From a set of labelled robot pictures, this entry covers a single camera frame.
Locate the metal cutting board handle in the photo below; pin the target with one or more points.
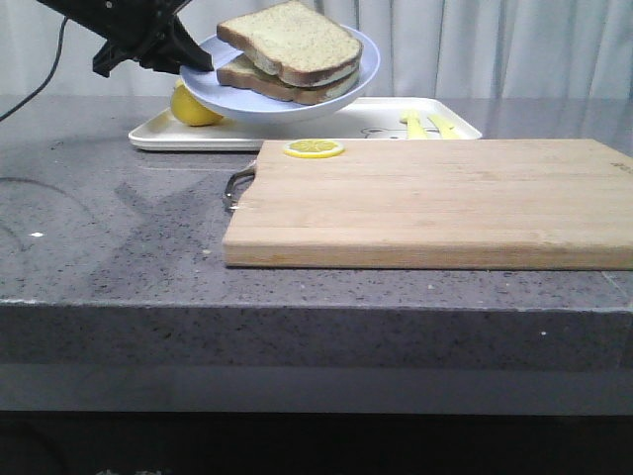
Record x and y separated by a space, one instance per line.
230 199

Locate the front yellow lemon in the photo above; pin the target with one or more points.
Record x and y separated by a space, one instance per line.
186 109

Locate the white serving tray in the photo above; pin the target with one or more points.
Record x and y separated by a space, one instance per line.
365 118

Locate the wooden cutting board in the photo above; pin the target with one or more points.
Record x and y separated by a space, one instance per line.
457 204

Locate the white curtain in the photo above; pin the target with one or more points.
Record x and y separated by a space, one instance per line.
439 49

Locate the light blue plate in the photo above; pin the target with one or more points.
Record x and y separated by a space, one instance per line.
245 105

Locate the yellow plastic fork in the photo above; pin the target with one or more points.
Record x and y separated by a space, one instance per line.
415 130

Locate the yellow plastic knife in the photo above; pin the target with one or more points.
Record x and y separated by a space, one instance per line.
444 127

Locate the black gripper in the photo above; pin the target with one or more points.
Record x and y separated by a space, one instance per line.
146 32

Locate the bread slice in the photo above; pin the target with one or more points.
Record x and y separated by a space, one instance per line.
242 73
294 43

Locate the lemon slice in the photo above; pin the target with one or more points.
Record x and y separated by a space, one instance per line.
313 148

